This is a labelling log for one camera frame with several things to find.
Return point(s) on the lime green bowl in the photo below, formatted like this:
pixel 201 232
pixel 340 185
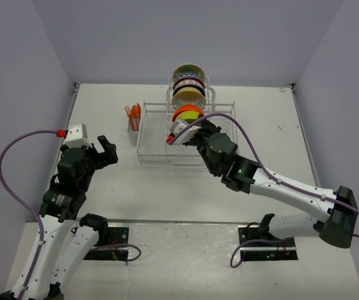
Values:
pixel 188 116

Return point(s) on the white cutlery caddy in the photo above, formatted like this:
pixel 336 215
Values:
pixel 133 135

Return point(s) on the orange plastic spoon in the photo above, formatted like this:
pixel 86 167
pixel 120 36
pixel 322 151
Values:
pixel 134 119

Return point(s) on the red rimmed patterned bowl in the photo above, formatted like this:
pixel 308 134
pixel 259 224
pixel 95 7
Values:
pixel 189 82

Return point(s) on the blue zigzag patterned bowl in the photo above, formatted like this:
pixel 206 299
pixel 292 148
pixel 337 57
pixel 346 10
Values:
pixel 188 70

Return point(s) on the orange plastic fork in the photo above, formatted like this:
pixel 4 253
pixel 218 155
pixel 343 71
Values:
pixel 128 111

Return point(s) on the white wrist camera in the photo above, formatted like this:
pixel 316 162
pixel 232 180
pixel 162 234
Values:
pixel 181 132
pixel 77 136

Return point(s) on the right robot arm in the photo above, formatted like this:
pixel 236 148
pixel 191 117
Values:
pixel 328 214

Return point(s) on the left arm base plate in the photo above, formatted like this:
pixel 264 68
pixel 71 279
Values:
pixel 116 235

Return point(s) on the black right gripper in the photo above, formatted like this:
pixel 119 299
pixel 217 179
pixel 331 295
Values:
pixel 208 127

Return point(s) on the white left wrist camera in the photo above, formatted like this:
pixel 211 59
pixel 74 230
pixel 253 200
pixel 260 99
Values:
pixel 77 136

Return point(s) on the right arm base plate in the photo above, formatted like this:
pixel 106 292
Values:
pixel 257 251

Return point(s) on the orange bowl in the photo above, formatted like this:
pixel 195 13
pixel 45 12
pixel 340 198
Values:
pixel 186 108

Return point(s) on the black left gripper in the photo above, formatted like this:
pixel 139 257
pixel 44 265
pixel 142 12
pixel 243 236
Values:
pixel 107 157

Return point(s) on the white wire dish rack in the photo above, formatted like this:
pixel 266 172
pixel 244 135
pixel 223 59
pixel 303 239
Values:
pixel 156 120

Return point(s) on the yellow patterned bowl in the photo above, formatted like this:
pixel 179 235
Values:
pixel 188 95

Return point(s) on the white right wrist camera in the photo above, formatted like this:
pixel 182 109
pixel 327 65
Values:
pixel 181 132

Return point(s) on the orange plastic knife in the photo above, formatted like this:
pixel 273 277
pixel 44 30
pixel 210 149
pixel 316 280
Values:
pixel 137 114

